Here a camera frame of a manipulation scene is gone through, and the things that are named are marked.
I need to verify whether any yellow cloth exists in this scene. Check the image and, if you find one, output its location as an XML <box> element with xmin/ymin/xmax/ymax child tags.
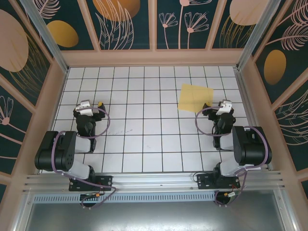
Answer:
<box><xmin>177</xmin><ymin>83</ymin><xmax>215</xmax><ymax>114</ymax></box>

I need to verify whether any grey metal sheet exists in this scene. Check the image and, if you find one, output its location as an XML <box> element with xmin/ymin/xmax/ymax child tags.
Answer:
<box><xmin>14</xmin><ymin>201</ymin><xmax>298</xmax><ymax>231</ymax></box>

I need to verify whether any small circuit board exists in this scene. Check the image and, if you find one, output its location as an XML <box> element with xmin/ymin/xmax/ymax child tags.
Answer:
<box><xmin>223</xmin><ymin>191</ymin><xmax>242</xmax><ymax>200</ymax></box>
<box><xmin>80</xmin><ymin>192</ymin><xmax>104</xmax><ymax>201</ymax></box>

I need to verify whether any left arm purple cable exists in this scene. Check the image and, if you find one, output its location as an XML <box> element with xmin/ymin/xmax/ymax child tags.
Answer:
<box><xmin>51</xmin><ymin>107</ymin><xmax>118</xmax><ymax>210</ymax></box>

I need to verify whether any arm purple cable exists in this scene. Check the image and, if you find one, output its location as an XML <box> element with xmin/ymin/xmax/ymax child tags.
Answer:
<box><xmin>51</xmin><ymin>107</ymin><xmax>118</xmax><ymax>210</ymax></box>
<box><xmin>194</xmin><ymin>107</ymin><xmax>270</xmax><ymax>208</ymax></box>

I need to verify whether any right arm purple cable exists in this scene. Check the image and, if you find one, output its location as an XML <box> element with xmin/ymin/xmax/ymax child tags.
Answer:
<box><xmin>194</xmin><ymin>107</ymin><xmax>270</xmax><ymax>208</ymax></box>

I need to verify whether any aluminium side rail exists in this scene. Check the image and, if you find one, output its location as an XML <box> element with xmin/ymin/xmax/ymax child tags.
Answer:
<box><xmin>233</xmin><ymin>68</ymin><xmax>274</xmax><ymax>172</ymax></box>

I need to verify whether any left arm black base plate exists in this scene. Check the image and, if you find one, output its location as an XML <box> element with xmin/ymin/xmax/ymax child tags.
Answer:
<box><xmin>68</xmin><ymin>175</ymin><xmax>114</xmax><ymax>192</ymax></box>

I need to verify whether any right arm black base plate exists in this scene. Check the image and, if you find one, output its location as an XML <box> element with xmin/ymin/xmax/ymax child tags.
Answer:
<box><xmin>196</xmin><ymin>173</ymin><xmax>241</xmax><ymax>191</ymax></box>

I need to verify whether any aluminium frame post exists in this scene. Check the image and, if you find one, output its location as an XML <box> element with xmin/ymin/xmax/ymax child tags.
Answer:
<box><xmin>18</xmin><ymin>0</ymin><xmax>70</xmax><ymax>74</ymax></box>
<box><xmin>235</xmin><ymin>0</ymin><xmax>288</xmax><ymax>71</ymax></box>

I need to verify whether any aluminium mounting rail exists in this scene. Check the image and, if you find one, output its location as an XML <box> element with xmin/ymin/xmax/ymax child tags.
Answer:
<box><xmin>22</xmin><ymin>170</ymin><xmax>286</xmax><ymax>196</ymax></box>

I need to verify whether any slotted grey cable duct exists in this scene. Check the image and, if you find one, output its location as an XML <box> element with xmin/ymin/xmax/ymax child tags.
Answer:
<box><xmin>33</xmin><ymin>192</ymin><xmax>218</xmax><ymax>203</ymax></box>

